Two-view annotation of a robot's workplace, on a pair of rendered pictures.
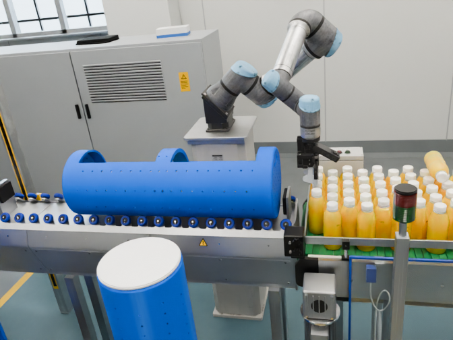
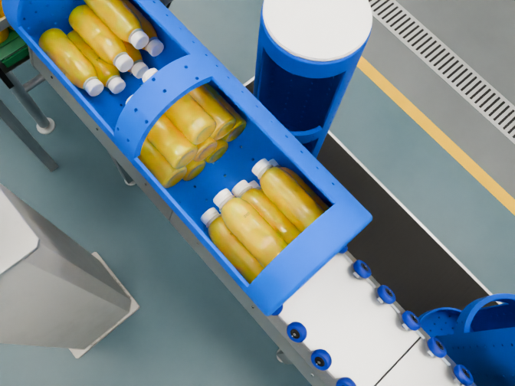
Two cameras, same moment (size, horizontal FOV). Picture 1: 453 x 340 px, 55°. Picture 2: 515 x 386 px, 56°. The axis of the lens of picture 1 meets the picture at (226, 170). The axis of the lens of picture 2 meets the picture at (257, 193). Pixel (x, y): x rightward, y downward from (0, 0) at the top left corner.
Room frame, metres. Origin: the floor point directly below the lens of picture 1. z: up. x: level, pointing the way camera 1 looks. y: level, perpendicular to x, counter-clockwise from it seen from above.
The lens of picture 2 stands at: (2.02, 0.59, 2.04)
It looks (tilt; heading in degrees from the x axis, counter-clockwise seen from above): 71 degrees down; 203
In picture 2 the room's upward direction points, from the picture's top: 10 degrees clockwise
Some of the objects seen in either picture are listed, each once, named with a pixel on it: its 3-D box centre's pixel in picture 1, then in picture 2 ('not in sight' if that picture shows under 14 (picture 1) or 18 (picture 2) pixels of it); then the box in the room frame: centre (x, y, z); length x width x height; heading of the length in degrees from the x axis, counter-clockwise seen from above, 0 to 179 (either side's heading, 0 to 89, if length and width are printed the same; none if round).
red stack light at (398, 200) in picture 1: (404, 196); not in sight; (1.09, -0.50, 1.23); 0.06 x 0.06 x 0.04
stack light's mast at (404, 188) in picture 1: (404, 212); not in sight; (1.09, -0.50, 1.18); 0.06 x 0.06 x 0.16
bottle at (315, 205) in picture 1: (317, 212); not in sight; (1.47, -0.33, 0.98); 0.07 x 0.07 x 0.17
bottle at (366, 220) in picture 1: (366, 227); not in sight; (1.33, -0.48, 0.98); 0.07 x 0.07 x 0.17
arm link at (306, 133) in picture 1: (310, 131); not in sight; (1.54, -0.33, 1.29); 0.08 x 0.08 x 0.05
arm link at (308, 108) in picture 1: (309, 110); not in sight; (1.55, -0.33, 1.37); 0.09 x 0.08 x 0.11; 6
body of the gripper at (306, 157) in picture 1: (309, 151); not in sight; (1.55, -0.32, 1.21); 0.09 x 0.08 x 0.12; 75
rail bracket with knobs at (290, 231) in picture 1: (294, 242); not in sight; (1.34, -0.22, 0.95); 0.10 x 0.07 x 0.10; 165
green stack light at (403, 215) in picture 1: (404, 210); not in sight; (1.09, -0.50, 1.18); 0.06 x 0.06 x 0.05
